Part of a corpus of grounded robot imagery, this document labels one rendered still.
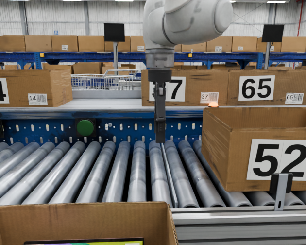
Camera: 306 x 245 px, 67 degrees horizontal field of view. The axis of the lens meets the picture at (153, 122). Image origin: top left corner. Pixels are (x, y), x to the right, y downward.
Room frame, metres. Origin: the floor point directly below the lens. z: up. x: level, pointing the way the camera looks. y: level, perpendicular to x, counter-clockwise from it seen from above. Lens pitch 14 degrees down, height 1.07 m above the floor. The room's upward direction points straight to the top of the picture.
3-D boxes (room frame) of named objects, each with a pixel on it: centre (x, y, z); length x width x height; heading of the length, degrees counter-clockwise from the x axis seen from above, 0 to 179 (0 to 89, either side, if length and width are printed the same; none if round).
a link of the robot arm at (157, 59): (0.75, -0.02, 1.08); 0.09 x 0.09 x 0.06
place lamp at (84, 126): (0.96, 0.29, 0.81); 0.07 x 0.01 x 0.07; 92
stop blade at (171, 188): (0.73, -0.05, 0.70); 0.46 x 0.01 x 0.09; 2
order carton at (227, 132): (0.69, -0.38, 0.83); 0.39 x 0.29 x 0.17; 91
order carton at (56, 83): (1.16, 0.64, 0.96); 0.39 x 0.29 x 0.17; 92
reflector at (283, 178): (0.48, -0.29, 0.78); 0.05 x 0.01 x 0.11; 92
